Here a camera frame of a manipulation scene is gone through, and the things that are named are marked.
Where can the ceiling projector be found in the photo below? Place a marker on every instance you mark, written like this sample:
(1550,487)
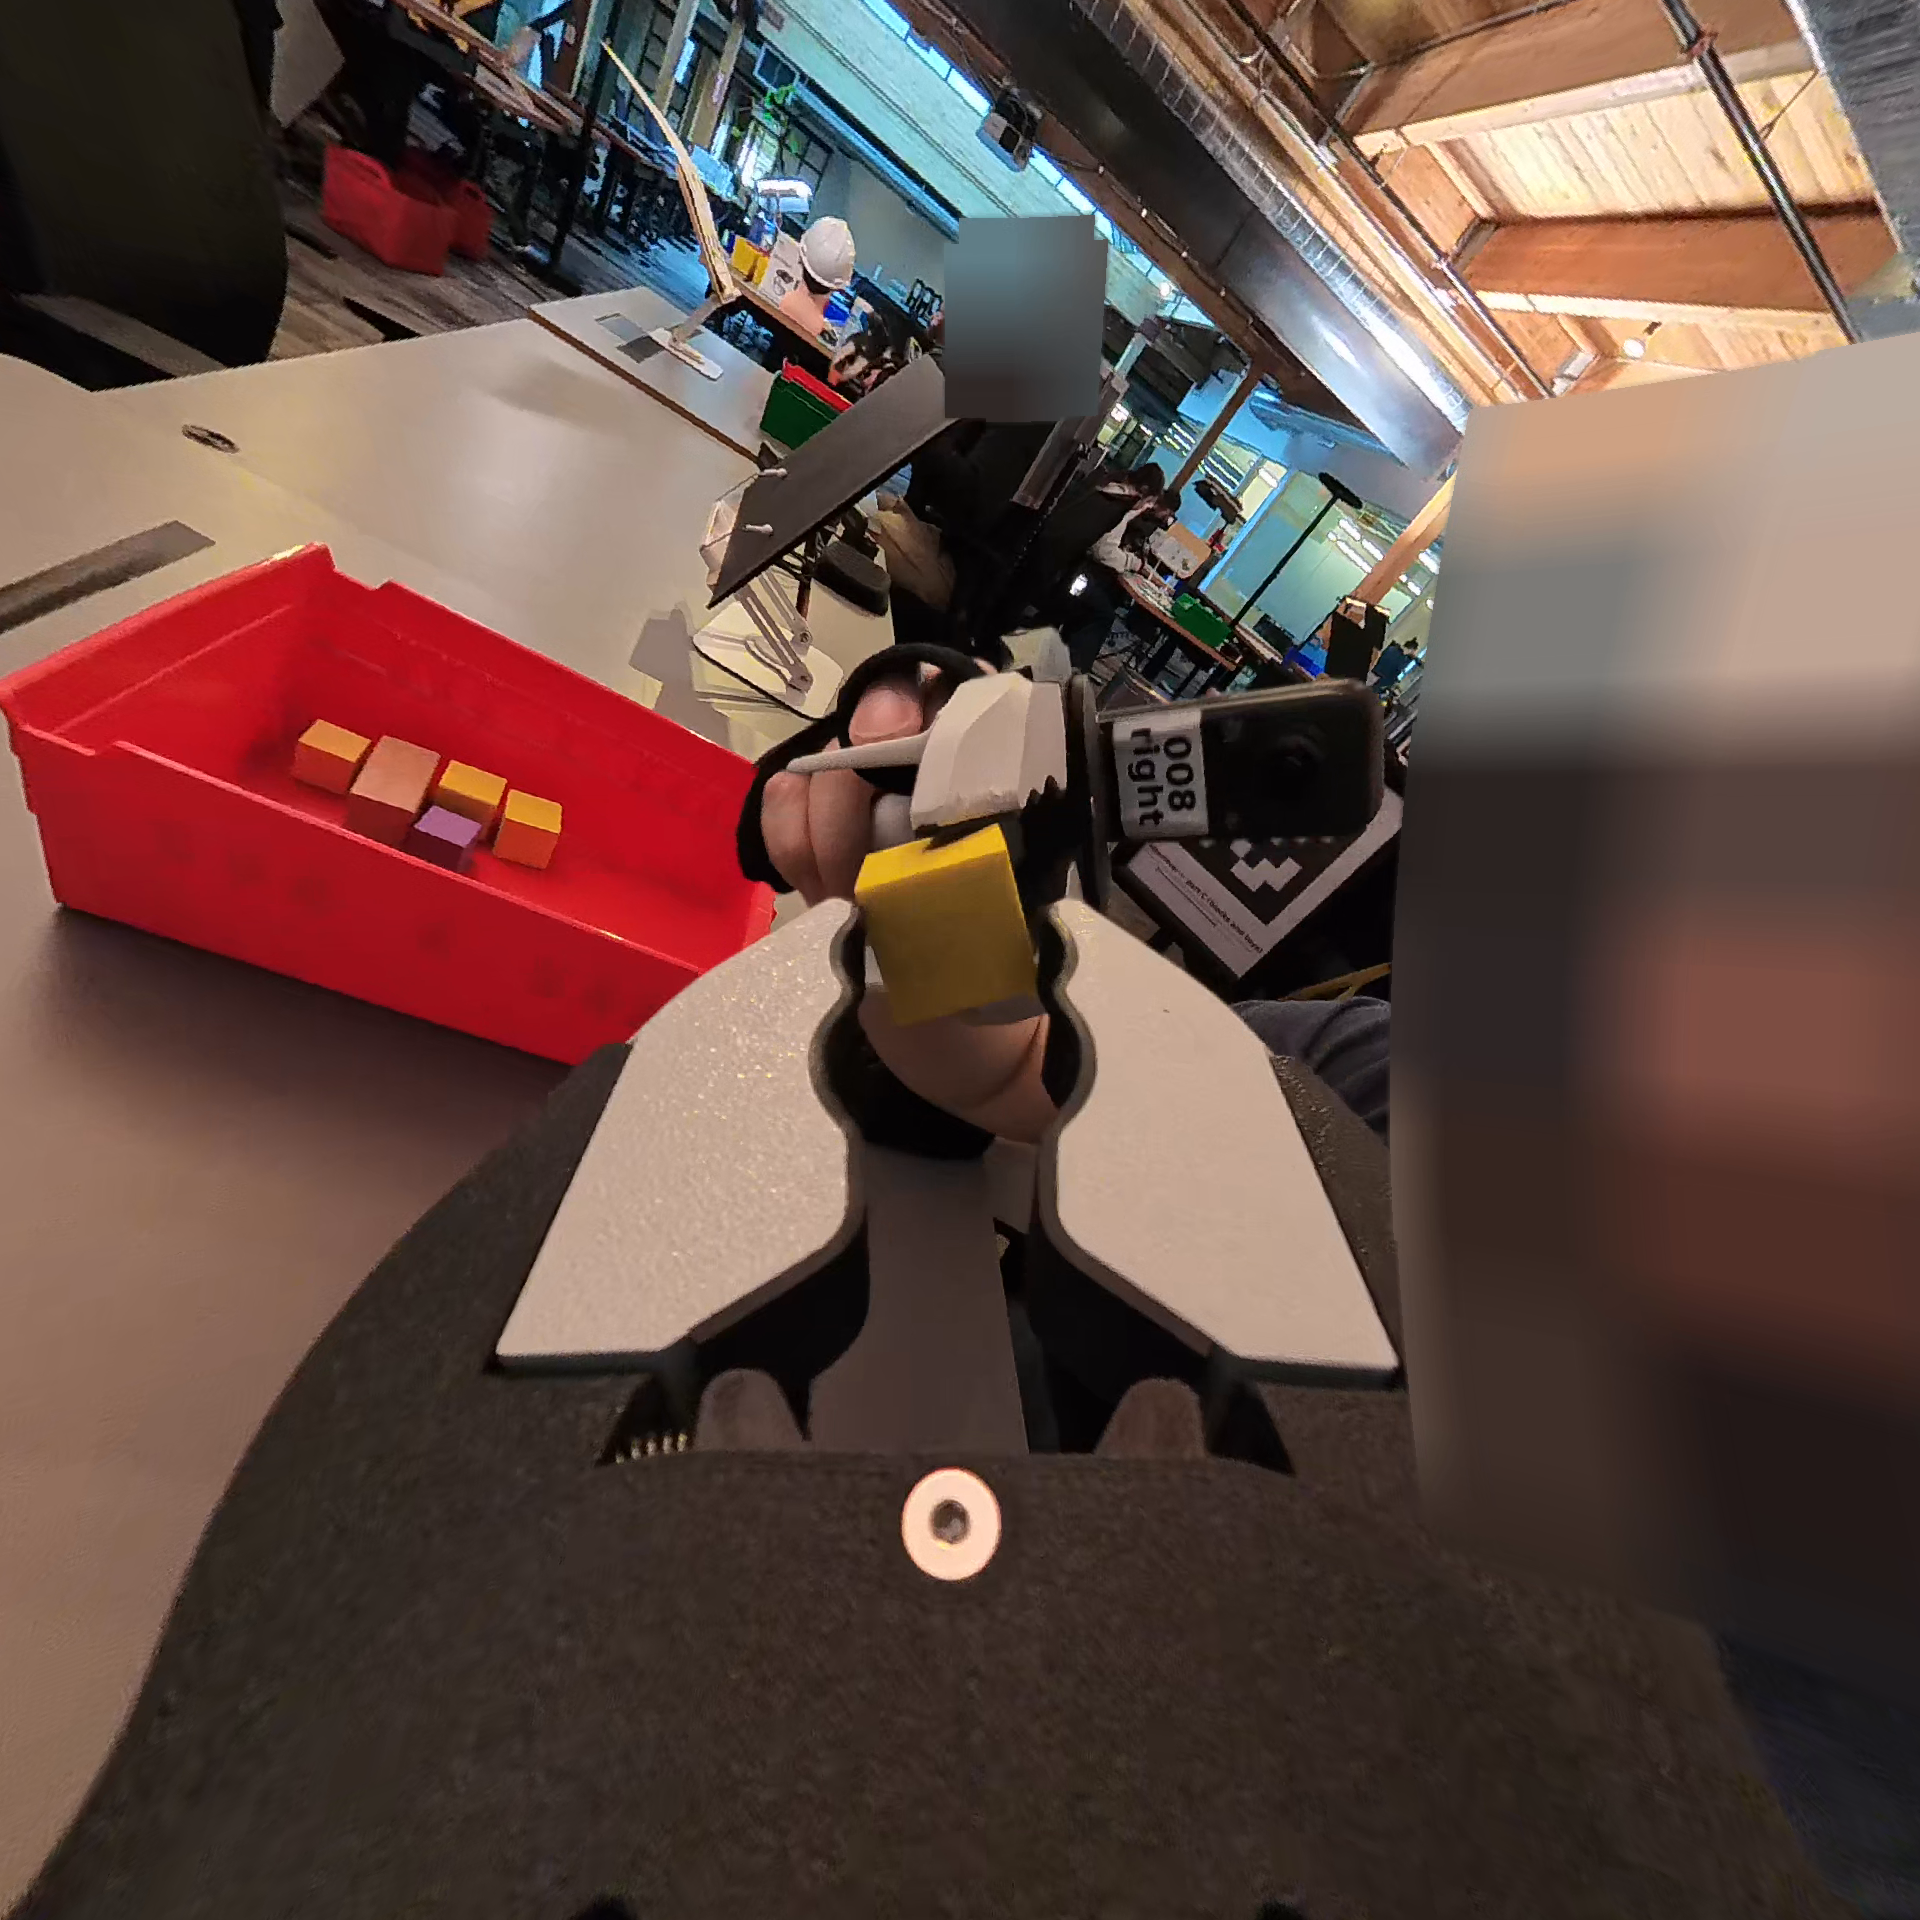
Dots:
(1008,120)

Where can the framed black white marker sign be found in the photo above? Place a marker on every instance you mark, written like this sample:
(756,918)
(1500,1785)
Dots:
(1275,884)

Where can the red storage tote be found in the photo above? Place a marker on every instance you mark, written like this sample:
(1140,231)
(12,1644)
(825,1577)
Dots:
(383,211)
(465,218)

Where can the purple wooden cube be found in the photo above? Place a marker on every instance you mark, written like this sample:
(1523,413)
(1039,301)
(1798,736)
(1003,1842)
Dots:
(447,836)

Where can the black mesh office chair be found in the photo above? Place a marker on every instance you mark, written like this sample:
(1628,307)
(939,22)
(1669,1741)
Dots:
(1050,571)

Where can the white curved board stand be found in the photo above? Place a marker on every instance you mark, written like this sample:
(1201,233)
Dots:
(691,194)

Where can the person's right hand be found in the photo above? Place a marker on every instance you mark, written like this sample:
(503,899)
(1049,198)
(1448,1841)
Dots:
(819,840)

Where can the black floor lamp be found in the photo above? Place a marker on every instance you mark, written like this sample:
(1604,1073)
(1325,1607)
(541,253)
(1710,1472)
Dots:
(1290,541)

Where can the small yellow wooden cube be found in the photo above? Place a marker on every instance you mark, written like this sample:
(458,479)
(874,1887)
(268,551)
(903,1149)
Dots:
(330,754)

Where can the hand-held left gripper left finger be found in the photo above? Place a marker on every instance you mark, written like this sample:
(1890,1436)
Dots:
(691,1184)

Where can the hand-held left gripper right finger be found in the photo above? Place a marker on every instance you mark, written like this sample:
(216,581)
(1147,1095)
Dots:
(1201,1184)

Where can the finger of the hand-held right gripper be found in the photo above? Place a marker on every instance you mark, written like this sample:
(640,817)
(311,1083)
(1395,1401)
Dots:
(1003,1016)
(975,750)

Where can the large spiral ceiling duct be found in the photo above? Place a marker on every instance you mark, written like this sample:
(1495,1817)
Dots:
(1874,120)

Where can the natural wood rectangular block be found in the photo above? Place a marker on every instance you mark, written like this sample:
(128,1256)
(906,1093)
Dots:
(392,788)

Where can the black tilted board stand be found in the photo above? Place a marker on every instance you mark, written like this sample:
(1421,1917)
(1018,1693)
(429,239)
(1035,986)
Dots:
(841,480)

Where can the green plastic bin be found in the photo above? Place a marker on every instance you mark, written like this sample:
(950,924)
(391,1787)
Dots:
(1201,618)
(802,417)

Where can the red plastic bin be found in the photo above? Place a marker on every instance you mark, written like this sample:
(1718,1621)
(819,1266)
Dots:
(225,901)
(811,380)

